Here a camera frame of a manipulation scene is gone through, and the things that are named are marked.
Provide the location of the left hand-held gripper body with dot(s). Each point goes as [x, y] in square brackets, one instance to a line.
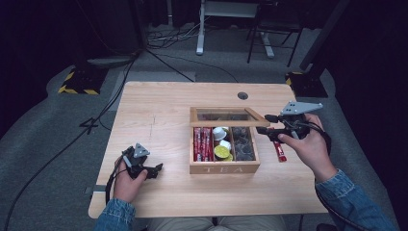
[137, 160]

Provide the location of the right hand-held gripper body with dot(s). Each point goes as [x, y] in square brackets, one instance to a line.
[295, 123]

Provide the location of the red sachet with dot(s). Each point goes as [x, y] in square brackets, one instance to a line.
[210, 144]
[203, 144]
[280, 152]
[196, 144]

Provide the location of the wooden box with glass lid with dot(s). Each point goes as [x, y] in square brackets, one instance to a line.
[224, 167]

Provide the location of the person's left hand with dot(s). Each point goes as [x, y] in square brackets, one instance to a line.
[125, 187]

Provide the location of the person's right hand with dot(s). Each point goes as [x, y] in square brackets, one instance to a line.
[316, 150]

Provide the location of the pile of dark packets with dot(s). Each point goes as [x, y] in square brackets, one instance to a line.
[243, 144]

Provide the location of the white and green capsule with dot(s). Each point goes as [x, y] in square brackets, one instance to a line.
[226, 129]

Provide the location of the black yellow striped stand base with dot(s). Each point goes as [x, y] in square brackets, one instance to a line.
[308, 85]
[81, 82]

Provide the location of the small white capsule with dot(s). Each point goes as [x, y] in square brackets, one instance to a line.
[225, 145]

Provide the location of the yellow-green lid capsule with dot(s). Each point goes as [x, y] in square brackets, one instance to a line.
[230, 158]
[221, 151]

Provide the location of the black metal chair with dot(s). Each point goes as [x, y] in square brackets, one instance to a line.
[275, 27]

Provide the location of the slanted black pole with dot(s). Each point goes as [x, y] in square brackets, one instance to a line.
[324, 32]

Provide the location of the grey metal table bracket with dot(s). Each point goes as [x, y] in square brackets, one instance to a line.
[94, 188]

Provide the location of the white desk leg frame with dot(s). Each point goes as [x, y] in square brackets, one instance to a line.
[200, 32]

